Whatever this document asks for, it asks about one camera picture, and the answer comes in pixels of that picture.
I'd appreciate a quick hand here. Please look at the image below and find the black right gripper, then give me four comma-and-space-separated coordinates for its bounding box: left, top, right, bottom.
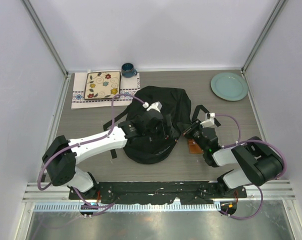
177, 118, 208, 153

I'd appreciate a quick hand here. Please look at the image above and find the black fabric backpack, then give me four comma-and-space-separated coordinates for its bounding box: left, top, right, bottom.
102, 85, 222, 165

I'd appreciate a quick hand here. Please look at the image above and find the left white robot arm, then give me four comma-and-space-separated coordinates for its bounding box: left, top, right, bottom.
42, 110, 181, 200

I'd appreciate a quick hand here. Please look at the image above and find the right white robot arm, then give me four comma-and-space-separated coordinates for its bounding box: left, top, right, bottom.
179, 119, 286, 198

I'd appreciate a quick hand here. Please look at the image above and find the brown leather wallet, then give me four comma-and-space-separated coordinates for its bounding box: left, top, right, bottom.
187, 139, 203, 154

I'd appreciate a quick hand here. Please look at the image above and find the white patterned placemat cloth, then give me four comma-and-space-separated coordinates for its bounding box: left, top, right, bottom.
71, 72, 141, 110

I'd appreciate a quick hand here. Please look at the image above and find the round teal plate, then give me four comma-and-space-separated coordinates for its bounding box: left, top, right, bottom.
210, 72, 249, 102

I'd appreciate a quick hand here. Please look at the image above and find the blue ceramic mug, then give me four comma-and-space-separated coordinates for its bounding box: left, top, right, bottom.
121, 63, 138, 78

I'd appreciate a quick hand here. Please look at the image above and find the square floral ceramic plate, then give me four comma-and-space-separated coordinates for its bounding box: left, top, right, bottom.
84, 71, 122, 100

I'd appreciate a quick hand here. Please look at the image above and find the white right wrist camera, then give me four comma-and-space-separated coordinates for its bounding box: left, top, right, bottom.
200, 112, 216, 128

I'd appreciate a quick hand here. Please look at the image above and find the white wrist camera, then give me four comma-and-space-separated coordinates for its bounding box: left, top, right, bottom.
142, 101, 162, 113
200, 112, 216, 128

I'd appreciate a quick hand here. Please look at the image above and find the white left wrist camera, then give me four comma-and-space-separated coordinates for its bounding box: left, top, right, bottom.
142, 101, 162, 113

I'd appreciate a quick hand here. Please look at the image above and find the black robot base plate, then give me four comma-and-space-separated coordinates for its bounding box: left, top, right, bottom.
81, 181, 247, 205

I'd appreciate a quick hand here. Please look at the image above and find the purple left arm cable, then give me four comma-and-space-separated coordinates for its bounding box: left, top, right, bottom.
37, 94, 149, 217

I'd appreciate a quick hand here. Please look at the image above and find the white slotted cable duct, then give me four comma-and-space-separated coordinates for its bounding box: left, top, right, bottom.
33, 202, 221, 213

